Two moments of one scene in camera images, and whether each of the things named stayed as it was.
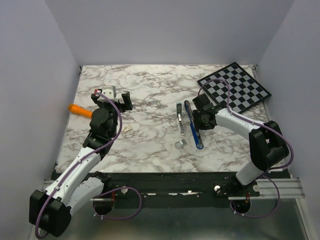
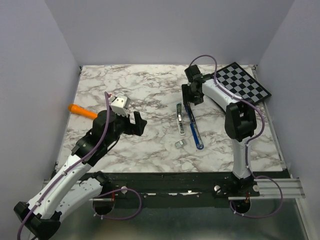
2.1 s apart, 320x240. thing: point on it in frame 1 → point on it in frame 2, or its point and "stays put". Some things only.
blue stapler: (198, 143) stays put
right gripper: (199, 125) → (186, 98)
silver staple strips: (180, 143) stays put
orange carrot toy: (80, 110) stays put
